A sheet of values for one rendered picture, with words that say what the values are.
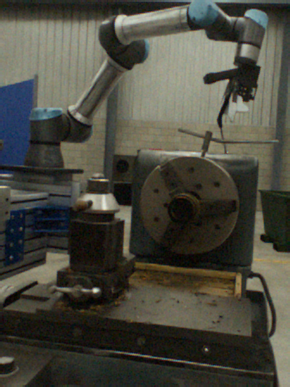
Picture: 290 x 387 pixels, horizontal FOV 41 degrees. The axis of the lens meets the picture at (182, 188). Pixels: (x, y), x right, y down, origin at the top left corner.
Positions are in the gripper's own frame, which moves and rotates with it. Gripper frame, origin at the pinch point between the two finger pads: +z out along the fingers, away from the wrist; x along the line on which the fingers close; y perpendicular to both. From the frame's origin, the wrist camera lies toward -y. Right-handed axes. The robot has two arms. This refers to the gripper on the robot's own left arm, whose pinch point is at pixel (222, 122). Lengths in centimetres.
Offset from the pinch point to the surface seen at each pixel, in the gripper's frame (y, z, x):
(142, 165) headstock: -20.1, 20.6, 17.4
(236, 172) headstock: 10.9, 14.6, 6.6
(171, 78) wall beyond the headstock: 83, -186, 1027
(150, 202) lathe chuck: -16.3, 30.5, -0.3
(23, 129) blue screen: -168, 39, 503
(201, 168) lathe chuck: -3.9, 16.0, -4.6
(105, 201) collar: -31, 23, -58
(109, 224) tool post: -29, 27, -59
